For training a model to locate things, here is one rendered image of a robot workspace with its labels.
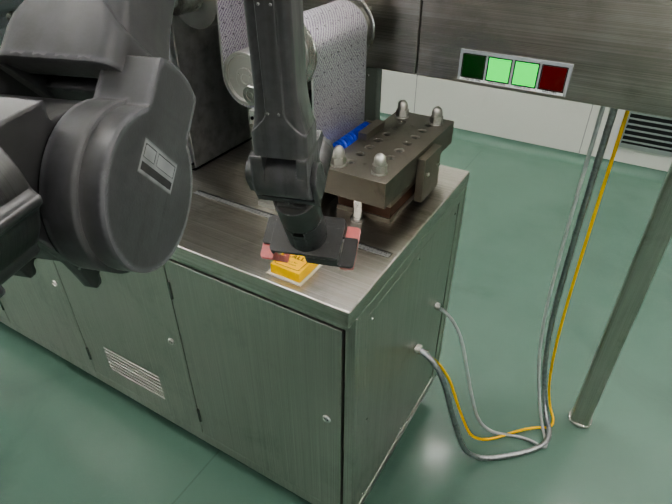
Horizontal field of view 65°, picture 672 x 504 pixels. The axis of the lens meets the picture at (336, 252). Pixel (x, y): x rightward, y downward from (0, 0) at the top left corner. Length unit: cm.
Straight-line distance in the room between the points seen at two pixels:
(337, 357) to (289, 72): 70
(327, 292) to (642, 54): 79
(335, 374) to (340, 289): 22
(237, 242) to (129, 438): 103
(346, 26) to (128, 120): 105
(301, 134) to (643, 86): 88
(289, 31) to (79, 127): 33
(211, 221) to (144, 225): 100
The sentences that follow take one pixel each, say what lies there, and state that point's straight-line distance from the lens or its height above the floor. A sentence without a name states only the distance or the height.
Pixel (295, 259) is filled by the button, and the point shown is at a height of 92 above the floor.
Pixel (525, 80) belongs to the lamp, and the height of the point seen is 117.
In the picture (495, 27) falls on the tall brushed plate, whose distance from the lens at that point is 132.
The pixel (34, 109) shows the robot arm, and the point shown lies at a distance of 24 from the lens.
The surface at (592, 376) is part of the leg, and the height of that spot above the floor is 24.
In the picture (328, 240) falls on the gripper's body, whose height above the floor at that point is 112.
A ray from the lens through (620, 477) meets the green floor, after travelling 203.
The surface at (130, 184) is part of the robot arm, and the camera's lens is 24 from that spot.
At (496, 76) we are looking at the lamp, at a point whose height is 117.
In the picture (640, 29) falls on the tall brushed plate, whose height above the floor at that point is 130.
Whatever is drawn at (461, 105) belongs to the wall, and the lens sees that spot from 397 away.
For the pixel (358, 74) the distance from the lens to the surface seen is 133.
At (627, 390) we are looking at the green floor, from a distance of 229.
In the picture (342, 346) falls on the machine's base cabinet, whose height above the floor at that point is 77.
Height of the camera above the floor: 155
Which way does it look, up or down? 35 degrees down
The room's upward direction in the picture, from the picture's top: straight up
